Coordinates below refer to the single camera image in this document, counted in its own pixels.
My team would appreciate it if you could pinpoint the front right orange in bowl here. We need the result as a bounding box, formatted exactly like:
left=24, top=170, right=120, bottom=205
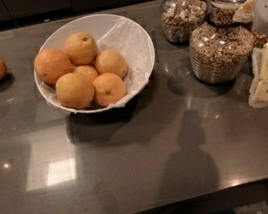
left=93, top=73, right=127, bottom=107

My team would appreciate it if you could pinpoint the top orange in bowl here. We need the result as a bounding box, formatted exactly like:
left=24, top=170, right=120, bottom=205
left=64, top=32, right=98, bottom=66

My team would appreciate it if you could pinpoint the front left orange in bowl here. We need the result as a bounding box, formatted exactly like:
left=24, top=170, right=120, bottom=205
left=55, top=72, right=95, bottom=109

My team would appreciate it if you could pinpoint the large orange left in bowl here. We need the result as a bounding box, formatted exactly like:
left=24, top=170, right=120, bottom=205
left=34, top=48, right=72, bottom=85

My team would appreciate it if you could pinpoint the front glass cereal jar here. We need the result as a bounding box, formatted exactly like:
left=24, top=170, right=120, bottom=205
left=189, top=0, right=254, bottom=85

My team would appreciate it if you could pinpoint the glass cereal jar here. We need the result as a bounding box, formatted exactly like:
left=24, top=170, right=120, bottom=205
left=160, top=0, right=208, bottom=44
left=189, top=0, right=254, bottom=85

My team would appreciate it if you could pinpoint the back left glass cereal jar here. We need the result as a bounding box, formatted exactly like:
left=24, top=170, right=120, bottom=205
left=160, top=0, right=208, bottom=44

